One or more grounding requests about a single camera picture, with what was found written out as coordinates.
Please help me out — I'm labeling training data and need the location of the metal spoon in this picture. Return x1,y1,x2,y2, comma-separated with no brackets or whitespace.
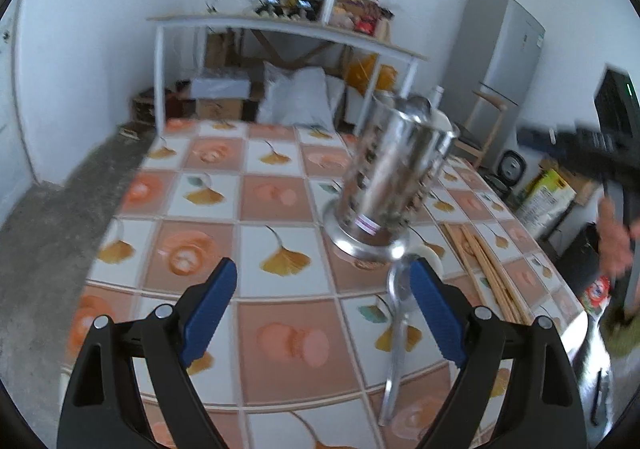
377,254,418,427

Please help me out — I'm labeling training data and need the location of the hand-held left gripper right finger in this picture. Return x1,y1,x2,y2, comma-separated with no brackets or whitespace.
407,259,588,449

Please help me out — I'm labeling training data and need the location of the white fleece garment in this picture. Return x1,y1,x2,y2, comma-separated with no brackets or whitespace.
570,314,613,430

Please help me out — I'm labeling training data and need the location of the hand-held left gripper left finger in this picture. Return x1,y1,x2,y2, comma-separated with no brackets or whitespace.
56,257,238,449

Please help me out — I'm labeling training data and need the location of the white green rice bag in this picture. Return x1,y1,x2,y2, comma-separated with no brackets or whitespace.
515,169,576,240

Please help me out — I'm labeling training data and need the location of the wooden chair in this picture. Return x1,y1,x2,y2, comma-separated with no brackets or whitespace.
452,89,519,170

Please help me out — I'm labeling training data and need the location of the person's right hand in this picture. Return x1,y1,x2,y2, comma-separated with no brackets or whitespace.
597,198,637,281

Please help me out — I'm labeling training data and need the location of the white door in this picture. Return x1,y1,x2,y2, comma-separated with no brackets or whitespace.
0,0,38,230

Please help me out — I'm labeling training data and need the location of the white ceramic spoon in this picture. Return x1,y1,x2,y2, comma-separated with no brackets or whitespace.
407,243,445,274

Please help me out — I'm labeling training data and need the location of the black bin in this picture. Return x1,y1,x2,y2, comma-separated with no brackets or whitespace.
557,224,603,300

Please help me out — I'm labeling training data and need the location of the grey refrigerator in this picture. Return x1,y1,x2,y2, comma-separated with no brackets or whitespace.
442,0,546,170

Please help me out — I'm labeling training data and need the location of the grey rice cooker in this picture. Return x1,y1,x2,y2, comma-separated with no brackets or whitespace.
487,150,527,190

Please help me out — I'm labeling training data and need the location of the white sack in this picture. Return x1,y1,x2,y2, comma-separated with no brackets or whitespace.
256,61,337,127

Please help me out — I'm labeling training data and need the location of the white long desk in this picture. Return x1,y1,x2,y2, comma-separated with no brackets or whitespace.
147,13,431,136

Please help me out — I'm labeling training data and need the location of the orange snack packet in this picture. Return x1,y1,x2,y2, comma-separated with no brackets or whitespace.
582,276,613,315

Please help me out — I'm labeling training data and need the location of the yellow plastic bag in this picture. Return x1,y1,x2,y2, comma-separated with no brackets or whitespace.
349,56,399,100

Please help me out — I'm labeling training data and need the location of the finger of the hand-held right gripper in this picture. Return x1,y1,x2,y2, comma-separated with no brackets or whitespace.
516,125,608,177

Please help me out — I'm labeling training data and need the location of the dark brown box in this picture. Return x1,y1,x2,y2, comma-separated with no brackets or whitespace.
131,88,167,124

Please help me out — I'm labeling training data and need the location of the perforated steel utensil holder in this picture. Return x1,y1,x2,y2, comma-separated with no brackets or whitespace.
322,94,461,272

